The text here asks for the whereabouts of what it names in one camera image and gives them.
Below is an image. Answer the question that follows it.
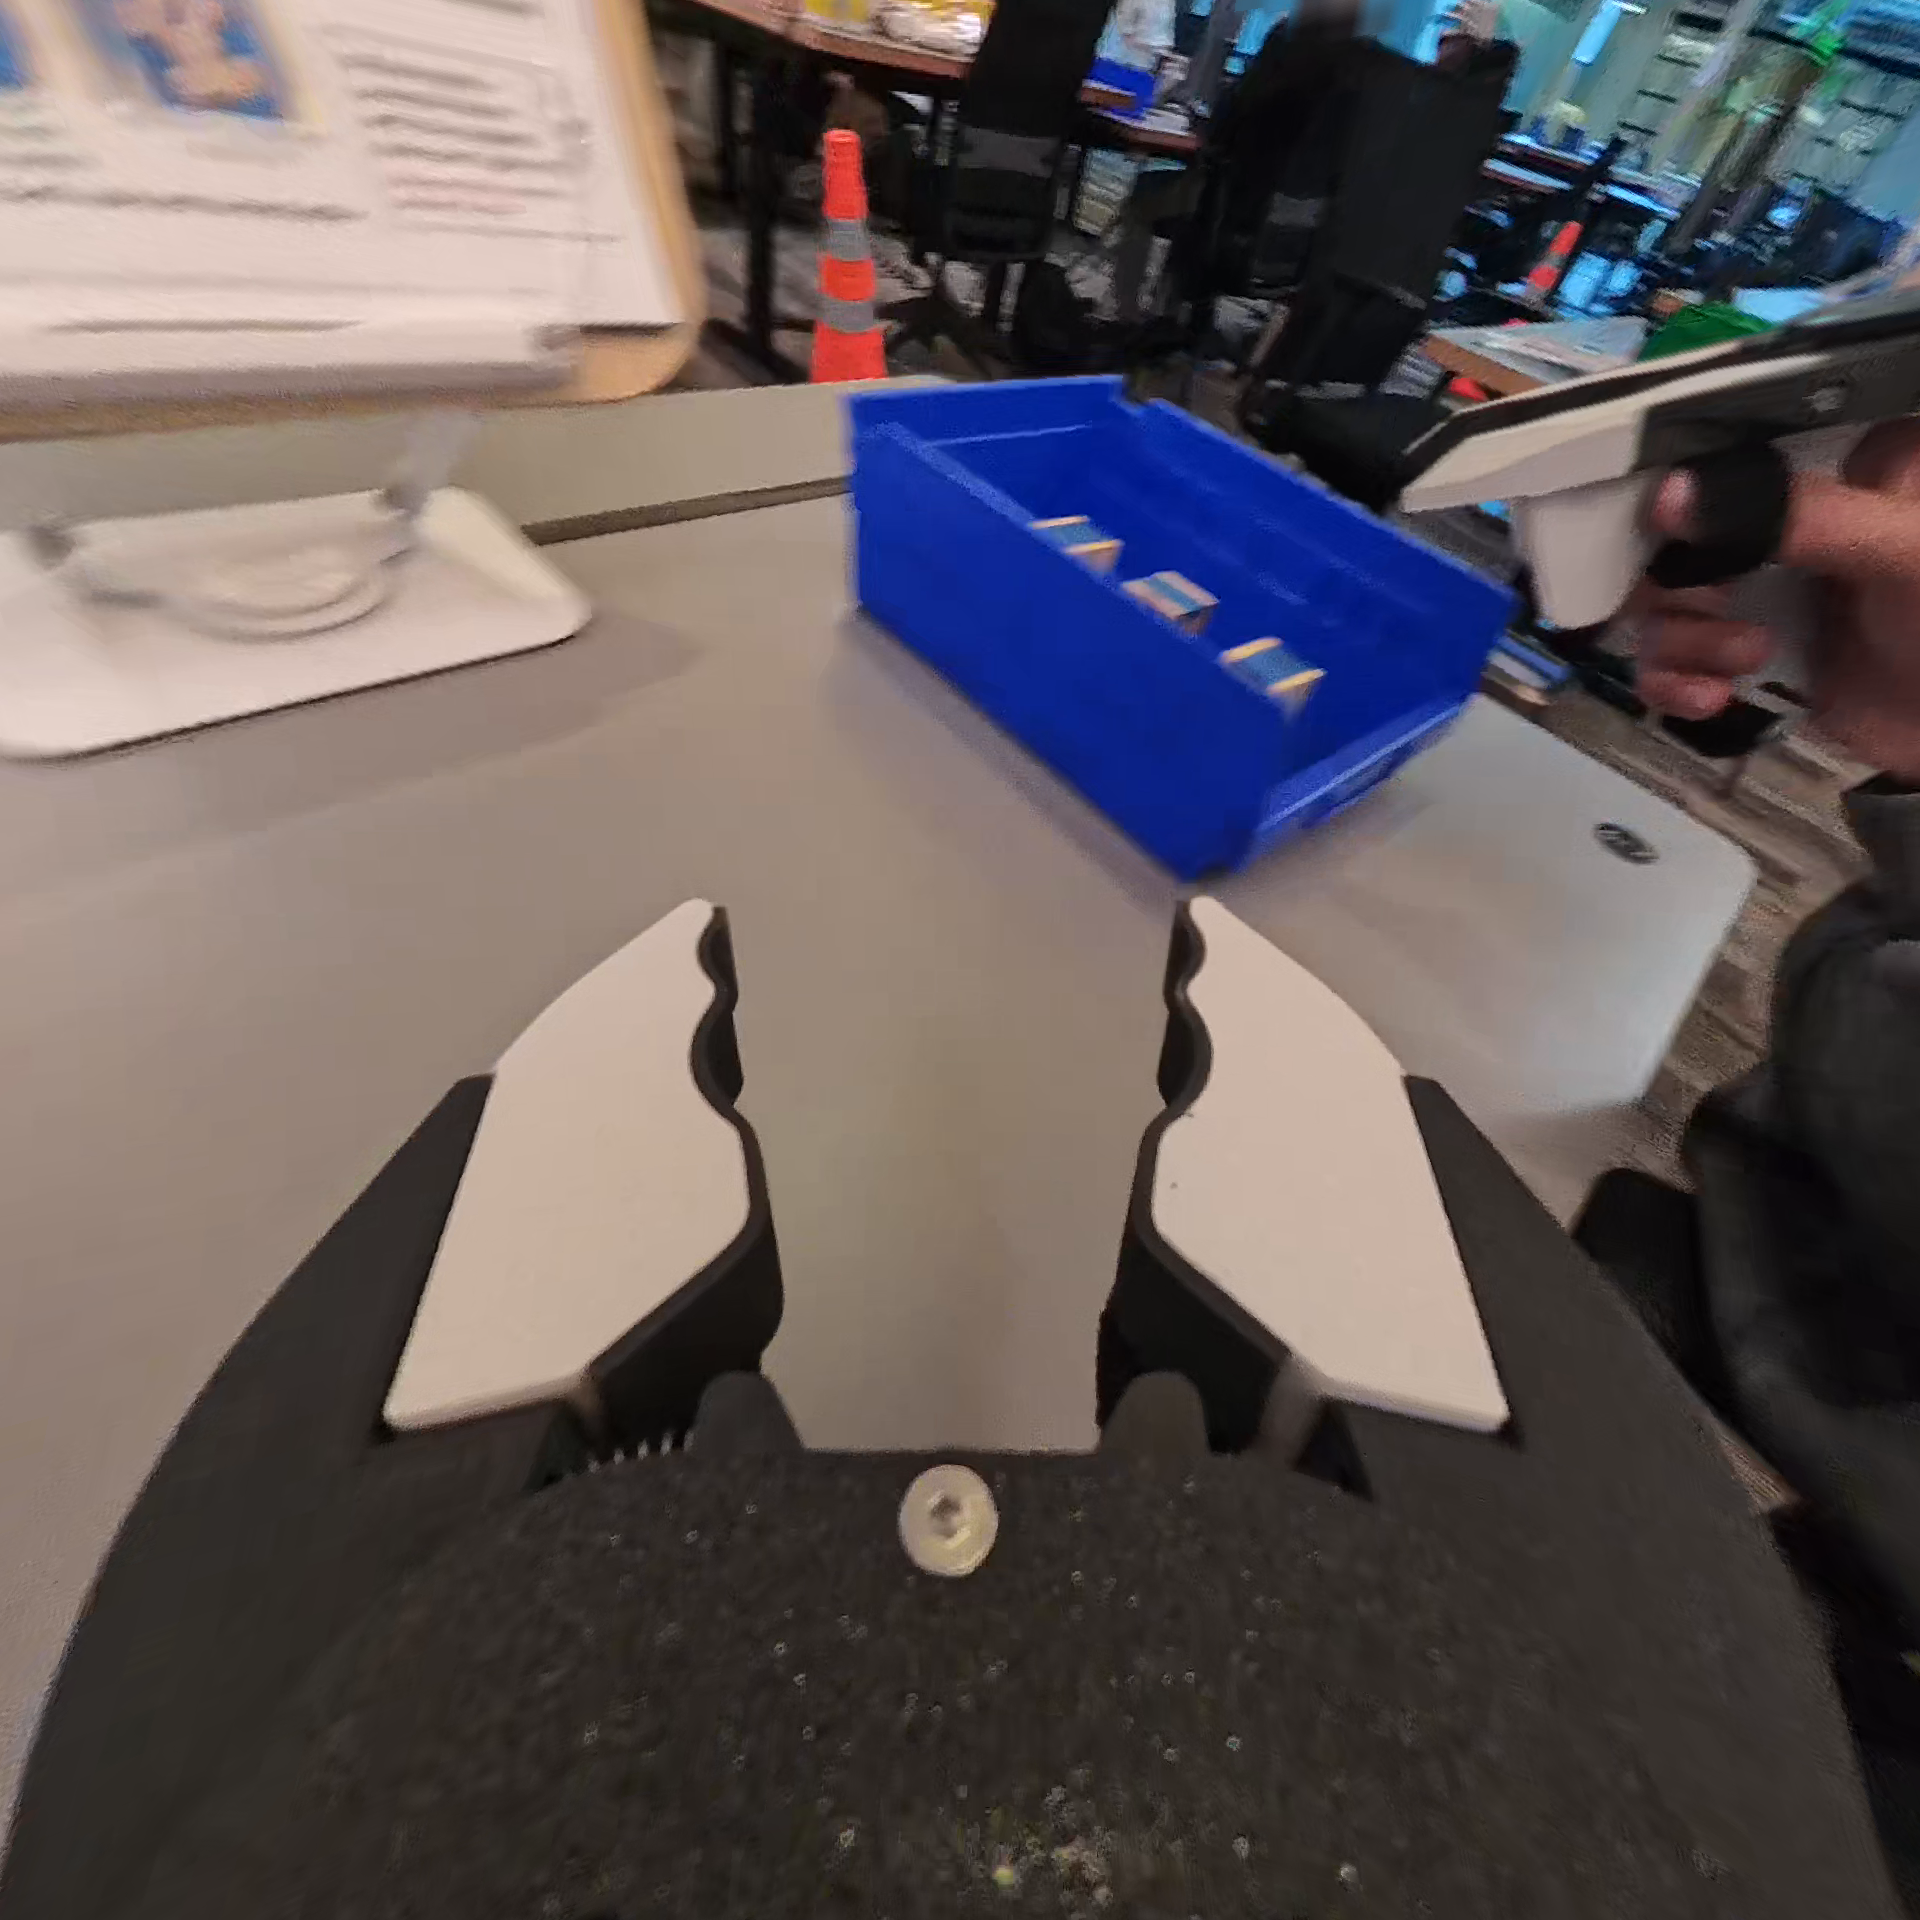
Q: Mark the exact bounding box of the black office chair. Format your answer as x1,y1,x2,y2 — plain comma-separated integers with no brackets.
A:
900,0,1120,378
1199,29,1518,453

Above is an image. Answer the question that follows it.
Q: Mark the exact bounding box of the printed instruction sheet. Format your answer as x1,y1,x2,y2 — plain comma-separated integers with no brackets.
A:
0,0,684,339

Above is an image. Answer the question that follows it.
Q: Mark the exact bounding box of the white stand with wooden board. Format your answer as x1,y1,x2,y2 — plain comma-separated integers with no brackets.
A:
0,0,707,758

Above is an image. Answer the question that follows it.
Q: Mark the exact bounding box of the group of wooden cubes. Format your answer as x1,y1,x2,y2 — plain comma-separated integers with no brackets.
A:
1025,515,1327,714

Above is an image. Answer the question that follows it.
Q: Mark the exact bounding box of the blue plastic bin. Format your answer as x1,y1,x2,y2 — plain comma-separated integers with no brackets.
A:
847,374,1520,885

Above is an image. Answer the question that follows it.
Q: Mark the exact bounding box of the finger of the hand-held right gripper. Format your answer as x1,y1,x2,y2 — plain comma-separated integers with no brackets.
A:
1398,348,1659,518

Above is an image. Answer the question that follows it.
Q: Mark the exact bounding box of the person's right forearm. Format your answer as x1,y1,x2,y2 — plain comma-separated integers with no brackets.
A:
1838,772,1920,904

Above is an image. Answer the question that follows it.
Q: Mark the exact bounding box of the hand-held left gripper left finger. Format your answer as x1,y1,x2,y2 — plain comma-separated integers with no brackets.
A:
381,897,784,1433

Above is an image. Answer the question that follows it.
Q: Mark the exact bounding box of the person's right hand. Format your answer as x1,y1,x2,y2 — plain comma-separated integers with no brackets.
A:
1628,420,1920,789

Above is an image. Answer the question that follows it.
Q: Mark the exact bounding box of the person's body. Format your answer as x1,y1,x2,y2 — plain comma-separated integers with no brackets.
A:
1575,878,1920,1920

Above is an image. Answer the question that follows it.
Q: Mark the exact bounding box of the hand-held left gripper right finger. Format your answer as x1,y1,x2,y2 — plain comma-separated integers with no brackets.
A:
1102,897,1513,1456

